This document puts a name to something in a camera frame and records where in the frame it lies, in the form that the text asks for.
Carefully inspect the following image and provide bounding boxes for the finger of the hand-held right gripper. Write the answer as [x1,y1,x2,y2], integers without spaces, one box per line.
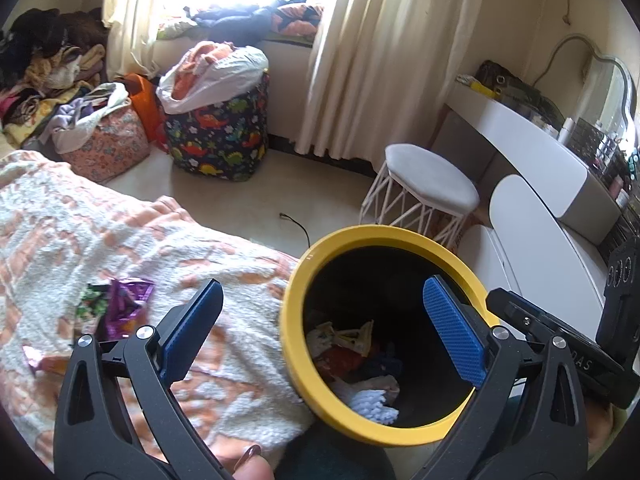
[486,287,596,356]

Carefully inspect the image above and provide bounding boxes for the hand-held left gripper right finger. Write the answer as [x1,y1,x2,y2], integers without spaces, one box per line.
[410,275,591,480]

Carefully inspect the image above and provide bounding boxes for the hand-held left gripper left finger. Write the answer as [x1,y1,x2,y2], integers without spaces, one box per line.
[52,279,236,480]

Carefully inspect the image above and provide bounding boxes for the yellow-rimmed black trash bin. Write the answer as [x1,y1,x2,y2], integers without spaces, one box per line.
[279,225,501,447]

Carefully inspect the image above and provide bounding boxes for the white foam fruit net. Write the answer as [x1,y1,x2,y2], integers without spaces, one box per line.
[345,377,401,426]

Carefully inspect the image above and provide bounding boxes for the person's left hand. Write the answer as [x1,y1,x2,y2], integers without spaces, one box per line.
[232,445,276,480]

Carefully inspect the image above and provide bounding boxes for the purple foil wrapper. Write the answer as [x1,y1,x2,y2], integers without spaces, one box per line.
[102,277,157,343]

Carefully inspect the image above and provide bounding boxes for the green snack packet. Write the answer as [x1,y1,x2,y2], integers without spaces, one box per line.
[75,282,113,331]

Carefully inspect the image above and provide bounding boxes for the orange and white blanket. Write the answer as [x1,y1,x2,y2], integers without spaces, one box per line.
[0,150,321,471]

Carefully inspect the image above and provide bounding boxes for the white vanity desk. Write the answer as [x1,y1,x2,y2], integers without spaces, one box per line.
[445,80,626,341]

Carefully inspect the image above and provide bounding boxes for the cosmetics organizer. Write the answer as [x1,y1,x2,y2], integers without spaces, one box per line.
[570,117,640,201]

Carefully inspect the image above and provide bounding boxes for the dinosaur print storage basket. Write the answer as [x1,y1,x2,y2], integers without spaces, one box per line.
[164,72,271,182]

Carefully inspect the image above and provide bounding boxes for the pink floral fabric bag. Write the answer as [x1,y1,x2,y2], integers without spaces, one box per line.
[52,82,151,183]

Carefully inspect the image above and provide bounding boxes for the vanity mirror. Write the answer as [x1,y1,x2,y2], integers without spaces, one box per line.
[530,34,638,146]

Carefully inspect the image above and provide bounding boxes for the orange bag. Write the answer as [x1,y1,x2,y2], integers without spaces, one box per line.
[122,72,168,153]

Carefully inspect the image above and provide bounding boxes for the dark patterned bag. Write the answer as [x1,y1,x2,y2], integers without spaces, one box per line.
[475,60,556,106]

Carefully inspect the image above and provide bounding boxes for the white plastic bag of clothes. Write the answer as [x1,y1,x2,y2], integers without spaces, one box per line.
[156,40,270,115]

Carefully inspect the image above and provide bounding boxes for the wide cream curtain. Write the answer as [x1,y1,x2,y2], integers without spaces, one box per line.
[295,0,501,163]

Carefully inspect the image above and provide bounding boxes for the pile of clothes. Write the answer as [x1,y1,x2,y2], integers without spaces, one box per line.
[0,7,108,146]

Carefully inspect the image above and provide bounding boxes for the clothes on windowsill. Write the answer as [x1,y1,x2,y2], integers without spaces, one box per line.
[157,0,326,41]

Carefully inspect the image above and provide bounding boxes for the narrow cream curtain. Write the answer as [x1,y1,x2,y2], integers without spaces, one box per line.
[102,0,183,81]

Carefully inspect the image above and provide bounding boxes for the black cable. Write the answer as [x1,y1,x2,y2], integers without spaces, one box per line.
[279,212,312,248]

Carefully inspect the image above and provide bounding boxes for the white wire-leg stool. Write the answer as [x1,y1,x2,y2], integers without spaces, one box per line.
[360,143,481,251]

